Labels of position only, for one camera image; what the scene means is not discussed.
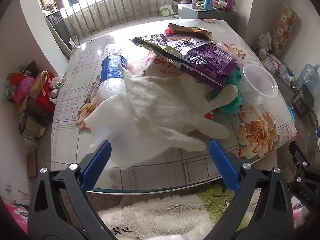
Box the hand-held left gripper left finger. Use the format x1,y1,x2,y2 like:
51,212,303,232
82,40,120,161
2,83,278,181
27,140,118,240

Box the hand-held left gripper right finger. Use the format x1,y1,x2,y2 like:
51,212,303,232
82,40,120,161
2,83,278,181
200,139,294,240

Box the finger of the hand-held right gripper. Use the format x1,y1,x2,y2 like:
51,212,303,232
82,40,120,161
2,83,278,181
287,141,320,215

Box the green plastic bag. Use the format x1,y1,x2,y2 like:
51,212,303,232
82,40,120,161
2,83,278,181
206,66,244,114

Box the blue label water bottle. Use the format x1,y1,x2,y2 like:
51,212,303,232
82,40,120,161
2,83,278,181
96,44,130,100

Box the purple snack bag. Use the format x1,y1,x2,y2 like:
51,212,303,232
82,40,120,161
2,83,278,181
130,34,238,92

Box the white paper towel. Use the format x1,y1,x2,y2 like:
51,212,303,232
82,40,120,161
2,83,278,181
84,92,180,170

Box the green fluffy rug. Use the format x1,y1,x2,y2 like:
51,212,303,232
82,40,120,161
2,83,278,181
199,185,250,233

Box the green cardboard box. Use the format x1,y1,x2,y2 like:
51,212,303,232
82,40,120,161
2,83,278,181
19,111,46,137

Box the red shopping bag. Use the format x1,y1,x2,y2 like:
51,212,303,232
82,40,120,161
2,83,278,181
35,72,57,115

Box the black rice cooker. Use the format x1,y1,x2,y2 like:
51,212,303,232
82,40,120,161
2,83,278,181
291,84,315,117

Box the white fluffy rug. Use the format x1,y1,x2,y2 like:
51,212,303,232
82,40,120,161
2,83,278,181
97,194,215,240

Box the white cloth glove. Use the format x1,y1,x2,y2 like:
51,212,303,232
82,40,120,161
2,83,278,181
117,64,239,153

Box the clear plastic cup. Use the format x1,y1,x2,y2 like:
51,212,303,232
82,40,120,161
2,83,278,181
241,63,278,105

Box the brown paper bag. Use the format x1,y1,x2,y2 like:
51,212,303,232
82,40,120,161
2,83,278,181
26,70,50,100

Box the pink plastic bag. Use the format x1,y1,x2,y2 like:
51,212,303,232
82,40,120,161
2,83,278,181
12,76,34,105

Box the pink floral cloth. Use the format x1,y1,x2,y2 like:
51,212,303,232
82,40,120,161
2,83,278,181
5,202,29,233

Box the large clear water jug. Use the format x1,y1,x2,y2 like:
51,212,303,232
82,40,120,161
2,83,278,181
296,64,320,89

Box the crumpled clear plastic bottles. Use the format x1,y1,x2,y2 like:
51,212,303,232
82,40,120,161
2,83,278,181
277,61,298,88

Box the peach printed plastic bag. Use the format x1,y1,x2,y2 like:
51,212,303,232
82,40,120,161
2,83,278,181
142,51,185,77

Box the stack of printed leaflets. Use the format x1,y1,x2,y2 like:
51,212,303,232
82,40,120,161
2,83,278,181
260,50,283,74

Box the pink floral clear wrapper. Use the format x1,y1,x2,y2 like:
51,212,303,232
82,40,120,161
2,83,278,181
221,42,247,59

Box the white plastic bag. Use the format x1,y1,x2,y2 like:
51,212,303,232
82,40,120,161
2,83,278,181
256,31,272,52

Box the yellow gold snack packet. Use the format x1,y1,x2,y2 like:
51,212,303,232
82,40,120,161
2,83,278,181
168,23,213,40

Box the metal window railing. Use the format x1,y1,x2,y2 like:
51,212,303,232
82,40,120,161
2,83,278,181
37,0,180,40

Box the brown patterned box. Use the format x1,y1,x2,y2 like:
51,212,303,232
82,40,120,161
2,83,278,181
272,5,298,57

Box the white green paper bag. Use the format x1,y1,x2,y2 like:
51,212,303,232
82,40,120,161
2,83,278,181
159,2,174,17

